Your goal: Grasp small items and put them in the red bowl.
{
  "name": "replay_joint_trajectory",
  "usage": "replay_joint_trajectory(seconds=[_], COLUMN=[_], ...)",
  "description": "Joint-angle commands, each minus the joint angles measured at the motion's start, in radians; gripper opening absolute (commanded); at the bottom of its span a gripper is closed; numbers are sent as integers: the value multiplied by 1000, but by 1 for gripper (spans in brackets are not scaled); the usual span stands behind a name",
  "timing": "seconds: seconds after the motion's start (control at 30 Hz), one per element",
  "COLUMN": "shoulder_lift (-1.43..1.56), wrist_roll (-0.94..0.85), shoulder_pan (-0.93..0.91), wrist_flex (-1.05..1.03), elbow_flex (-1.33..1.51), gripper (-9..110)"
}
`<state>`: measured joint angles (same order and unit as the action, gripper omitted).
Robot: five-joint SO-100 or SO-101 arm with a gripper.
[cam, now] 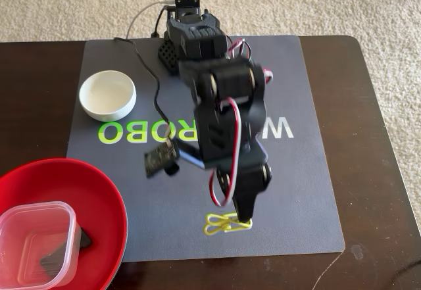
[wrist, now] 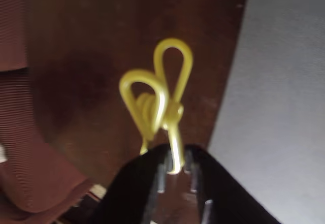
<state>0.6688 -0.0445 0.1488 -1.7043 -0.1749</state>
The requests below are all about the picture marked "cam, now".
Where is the black cable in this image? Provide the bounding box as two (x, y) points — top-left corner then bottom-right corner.
(113, 5), (172, 143)

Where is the large red bowl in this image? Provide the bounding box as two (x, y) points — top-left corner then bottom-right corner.
(0, 157), (129, 290)

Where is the black bow-tie shaped block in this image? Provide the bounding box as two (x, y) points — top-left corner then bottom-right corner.
(39, 226), (95, 276)

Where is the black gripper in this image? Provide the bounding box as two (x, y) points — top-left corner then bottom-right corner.
(193, 100), (274, 224)

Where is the yellow-green wire clip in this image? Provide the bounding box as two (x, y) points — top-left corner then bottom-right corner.
(203, 212), (253, 237)

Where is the white cable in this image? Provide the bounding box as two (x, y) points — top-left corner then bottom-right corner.
(126, 0), (177, 39)

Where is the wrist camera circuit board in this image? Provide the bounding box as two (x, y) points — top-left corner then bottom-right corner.
(143, 141), (181, 180)

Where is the clear square plastic container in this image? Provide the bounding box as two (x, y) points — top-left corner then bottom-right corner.
(0, 201), (78, 288)

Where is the small white bowl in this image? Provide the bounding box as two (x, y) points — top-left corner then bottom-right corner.
(78, 70), (137, 122)

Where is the grey mat with WOWROBO print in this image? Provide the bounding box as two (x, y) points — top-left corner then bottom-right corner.
(66, 35), (345, 263)

